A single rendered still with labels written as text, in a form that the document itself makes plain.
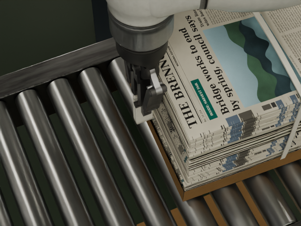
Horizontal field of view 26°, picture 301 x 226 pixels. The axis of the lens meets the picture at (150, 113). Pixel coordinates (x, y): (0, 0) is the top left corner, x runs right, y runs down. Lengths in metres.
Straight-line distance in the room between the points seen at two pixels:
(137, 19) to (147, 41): 0.05
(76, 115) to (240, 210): 0.35
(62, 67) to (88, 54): 0.06
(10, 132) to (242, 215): 0.45
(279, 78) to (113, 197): 0.36
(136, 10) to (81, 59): 0.51
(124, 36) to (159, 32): 0.05
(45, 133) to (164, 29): 0.43
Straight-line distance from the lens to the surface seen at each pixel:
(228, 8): 0.82
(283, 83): 1.01
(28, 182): 1.18
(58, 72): 1.30
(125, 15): 0.83
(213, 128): 0.95
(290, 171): 1.20
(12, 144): 1.22
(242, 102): 0.98
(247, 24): 1.07
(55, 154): 1.20
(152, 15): 0.82
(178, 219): 2.00
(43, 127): 1.23
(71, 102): 1.25
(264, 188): 1.17
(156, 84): 0.94
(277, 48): 1.03
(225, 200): 1.16
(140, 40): 0.87
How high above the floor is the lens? 1.84
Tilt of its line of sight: 58 degrees down
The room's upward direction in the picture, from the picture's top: straight up
